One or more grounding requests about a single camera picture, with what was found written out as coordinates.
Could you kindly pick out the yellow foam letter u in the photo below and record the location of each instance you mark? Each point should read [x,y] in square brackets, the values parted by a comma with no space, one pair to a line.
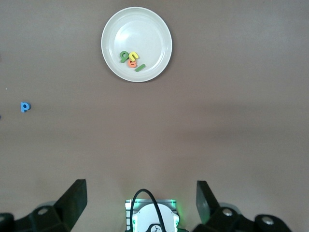
[131,56]

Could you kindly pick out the orange foam letter e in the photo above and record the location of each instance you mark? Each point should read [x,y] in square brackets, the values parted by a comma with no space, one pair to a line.
[131,64]

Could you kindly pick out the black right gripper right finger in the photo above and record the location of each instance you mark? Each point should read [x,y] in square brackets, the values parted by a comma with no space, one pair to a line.
[217,220]

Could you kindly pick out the green foam letter l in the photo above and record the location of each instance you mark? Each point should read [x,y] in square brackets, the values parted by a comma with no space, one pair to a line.
[140,68]

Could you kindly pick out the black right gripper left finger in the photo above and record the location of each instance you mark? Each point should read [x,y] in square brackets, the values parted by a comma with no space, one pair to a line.
[60,217]

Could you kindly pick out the beige round plate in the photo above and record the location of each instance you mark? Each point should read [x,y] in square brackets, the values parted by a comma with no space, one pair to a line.
[144,31]

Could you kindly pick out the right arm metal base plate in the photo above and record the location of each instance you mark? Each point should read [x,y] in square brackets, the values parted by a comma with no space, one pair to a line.
[166,201]

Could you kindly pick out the blue foam letter p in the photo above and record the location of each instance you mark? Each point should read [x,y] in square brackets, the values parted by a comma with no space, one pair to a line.
[24,106]

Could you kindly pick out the green foam letter p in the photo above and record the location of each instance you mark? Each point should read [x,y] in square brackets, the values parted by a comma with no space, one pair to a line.
[123,56]

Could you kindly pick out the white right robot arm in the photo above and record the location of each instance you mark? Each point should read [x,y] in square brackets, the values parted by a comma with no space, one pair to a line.
[147,217]

